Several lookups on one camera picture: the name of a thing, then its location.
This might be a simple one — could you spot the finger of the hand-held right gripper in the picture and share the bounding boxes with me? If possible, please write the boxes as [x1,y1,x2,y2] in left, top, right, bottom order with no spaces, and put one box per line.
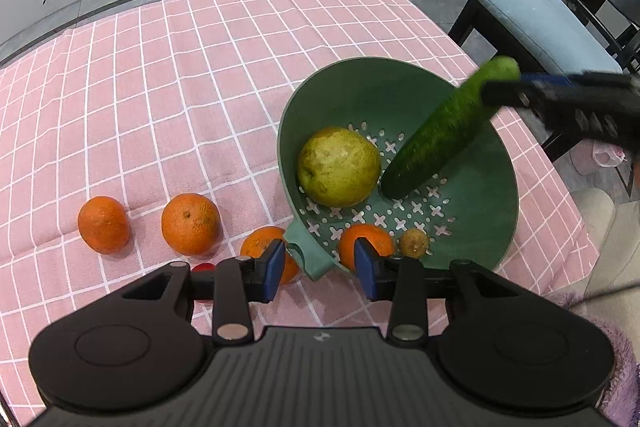
[519,73,591,88]
[481,78,549,110]

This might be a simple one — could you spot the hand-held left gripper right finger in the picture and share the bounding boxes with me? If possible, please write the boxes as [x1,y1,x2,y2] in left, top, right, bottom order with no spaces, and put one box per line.
[353,238,522,349]

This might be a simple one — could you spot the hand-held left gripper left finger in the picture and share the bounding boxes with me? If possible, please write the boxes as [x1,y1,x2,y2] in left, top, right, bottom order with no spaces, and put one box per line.
[120,239,287,348]

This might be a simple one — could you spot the green cucumber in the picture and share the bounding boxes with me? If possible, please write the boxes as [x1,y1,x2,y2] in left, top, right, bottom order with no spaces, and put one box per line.
[381,56,522,200]

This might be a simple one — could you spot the green colander bowl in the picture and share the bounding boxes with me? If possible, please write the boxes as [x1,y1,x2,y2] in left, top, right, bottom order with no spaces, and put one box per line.
[277,57,520,282]

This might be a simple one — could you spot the orange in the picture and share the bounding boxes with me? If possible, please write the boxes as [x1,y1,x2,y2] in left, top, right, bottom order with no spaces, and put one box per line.
[160,193,222,257]
[77,196,132,256]
[338,223,397,272]
[240,226,301,286]

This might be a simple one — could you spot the pink slipper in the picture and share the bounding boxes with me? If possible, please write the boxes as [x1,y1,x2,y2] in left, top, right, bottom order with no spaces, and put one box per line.
[592,141,629,168]

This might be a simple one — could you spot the small brown kiwi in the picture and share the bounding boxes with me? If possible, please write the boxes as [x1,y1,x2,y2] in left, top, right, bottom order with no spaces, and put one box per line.
[398,228,429,260]

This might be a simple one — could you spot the light blue seat cushion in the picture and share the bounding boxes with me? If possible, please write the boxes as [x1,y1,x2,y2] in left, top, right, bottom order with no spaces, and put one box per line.
[459,0,624,78]

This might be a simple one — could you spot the small red fruit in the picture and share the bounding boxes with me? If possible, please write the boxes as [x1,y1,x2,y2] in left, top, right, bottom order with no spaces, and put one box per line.
[191,262,217,306]

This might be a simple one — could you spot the yellow-green pear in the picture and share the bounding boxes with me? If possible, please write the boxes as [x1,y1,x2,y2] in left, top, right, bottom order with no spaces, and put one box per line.
[296,127,383,208]

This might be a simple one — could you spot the pink checkered tablecloth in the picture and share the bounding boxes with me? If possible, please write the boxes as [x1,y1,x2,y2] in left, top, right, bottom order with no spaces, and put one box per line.
[0,0,601,427]

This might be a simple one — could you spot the purple fuzzy clothing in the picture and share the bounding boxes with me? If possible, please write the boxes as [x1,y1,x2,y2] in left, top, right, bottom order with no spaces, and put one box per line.
[550,291,640,427]

